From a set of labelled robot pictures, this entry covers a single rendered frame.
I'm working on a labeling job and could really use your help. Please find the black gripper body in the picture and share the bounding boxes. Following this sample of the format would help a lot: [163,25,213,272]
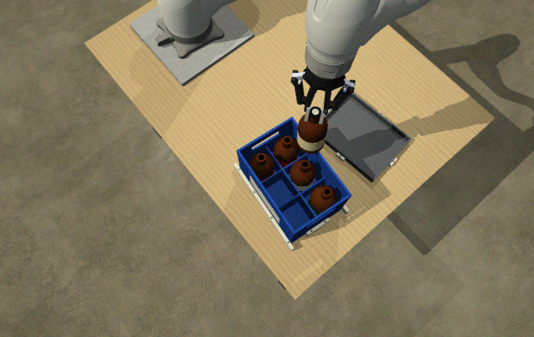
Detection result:
[303,67,345,91]

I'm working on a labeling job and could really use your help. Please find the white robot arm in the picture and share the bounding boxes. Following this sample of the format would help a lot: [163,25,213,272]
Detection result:
[154,0,431,79]

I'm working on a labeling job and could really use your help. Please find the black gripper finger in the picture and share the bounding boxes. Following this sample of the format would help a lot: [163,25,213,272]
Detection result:
[319,79,355,124]
[291,70,319,121]

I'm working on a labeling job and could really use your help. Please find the blue divided crate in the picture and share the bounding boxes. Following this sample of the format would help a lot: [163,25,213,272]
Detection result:
[239,127,352,244]

